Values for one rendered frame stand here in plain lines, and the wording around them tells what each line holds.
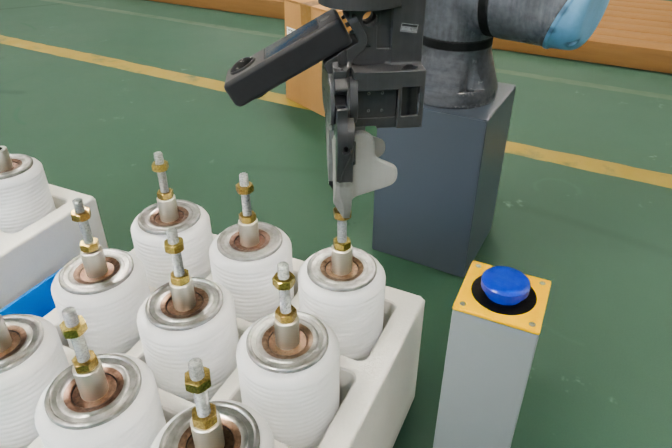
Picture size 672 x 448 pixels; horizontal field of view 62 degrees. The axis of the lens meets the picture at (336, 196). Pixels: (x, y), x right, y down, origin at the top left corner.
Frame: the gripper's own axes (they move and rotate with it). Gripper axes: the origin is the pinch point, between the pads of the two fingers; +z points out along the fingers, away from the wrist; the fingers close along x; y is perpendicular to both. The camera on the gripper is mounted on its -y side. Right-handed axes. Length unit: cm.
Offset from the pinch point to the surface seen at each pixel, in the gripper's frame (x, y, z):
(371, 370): -8.2, 2.6, 16.3
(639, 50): 129, 123, 28
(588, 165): 63, 70, 35
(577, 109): 97, 85, 35
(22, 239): 20.9, -41.2, 16.3
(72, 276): 2.0, -27.9, 8.9
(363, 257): 1.3, 3.2, 9.0
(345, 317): -4.9, 0.3, 11.8
